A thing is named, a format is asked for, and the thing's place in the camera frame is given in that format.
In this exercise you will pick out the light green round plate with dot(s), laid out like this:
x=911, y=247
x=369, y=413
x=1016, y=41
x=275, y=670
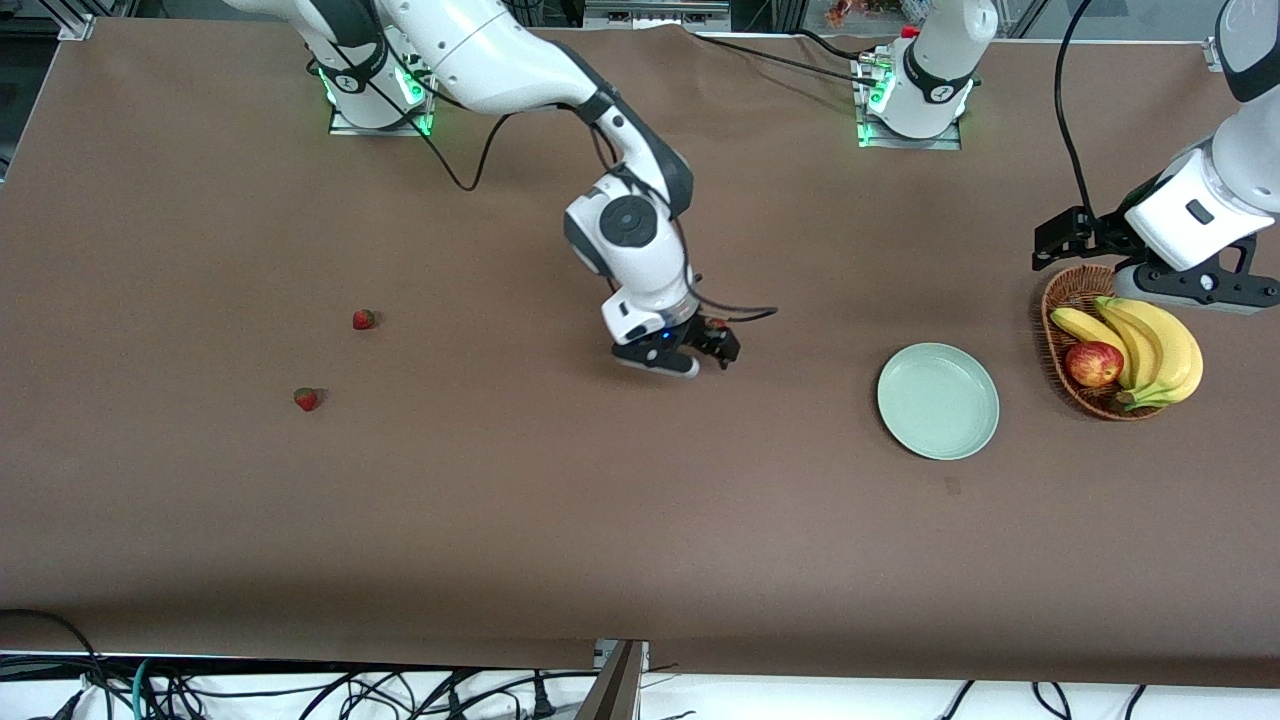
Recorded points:
x=938, y=400

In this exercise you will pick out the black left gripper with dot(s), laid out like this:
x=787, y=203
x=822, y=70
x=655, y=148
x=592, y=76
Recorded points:
x=1108, y=232

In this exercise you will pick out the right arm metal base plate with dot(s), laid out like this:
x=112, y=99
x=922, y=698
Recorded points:
x=360, y=129

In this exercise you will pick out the aluminium frame post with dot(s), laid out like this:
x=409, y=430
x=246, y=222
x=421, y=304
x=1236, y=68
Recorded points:
x=620, y=690

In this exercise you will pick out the brown wicker basket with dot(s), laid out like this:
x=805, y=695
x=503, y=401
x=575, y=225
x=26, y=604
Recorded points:
x=1058, y=345

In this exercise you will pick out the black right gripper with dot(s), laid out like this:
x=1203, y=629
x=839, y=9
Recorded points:
x=708, y=337

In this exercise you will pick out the aluminium frame profile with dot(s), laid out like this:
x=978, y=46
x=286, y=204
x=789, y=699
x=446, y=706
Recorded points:
x=75, y=25
x=1215, y=55

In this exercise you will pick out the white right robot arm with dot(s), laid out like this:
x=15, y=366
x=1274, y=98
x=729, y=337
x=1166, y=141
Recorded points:
x=480, y=50

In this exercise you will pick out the orange red object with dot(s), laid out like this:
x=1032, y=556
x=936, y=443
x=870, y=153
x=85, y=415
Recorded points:
x=850, y=12

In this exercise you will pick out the grey metal device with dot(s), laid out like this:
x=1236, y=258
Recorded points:
x=650, y=15

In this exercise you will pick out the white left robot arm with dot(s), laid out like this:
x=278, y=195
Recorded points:
x=935, y=60

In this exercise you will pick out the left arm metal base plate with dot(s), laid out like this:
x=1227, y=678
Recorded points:
x=940, y=143

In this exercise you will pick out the short yellow banana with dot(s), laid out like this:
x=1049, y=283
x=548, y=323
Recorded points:
x=1085, y=325

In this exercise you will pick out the red apple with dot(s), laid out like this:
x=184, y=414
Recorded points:
x=1093, y=364

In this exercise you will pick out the brown table cover sheet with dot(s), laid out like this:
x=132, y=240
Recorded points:
x=640, y=550

